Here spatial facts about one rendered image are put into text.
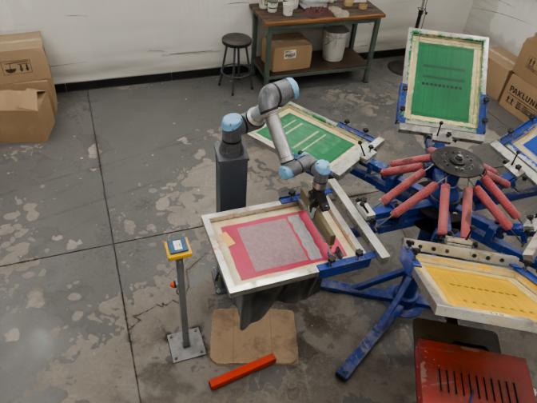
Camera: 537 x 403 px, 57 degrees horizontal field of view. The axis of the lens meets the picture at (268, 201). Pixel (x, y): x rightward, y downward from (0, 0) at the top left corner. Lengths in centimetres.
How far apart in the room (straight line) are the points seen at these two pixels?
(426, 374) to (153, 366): 184
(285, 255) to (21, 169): 311
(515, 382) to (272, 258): 126
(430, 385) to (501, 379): 31
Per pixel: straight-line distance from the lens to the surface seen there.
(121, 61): 614
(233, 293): 246
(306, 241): 277
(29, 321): 383
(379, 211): 293
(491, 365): 237
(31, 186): 489
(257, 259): 265
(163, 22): 603
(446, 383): 224
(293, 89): 257
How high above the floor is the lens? 292
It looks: 41 degrees down
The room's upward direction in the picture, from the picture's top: 5 degrees clockwise
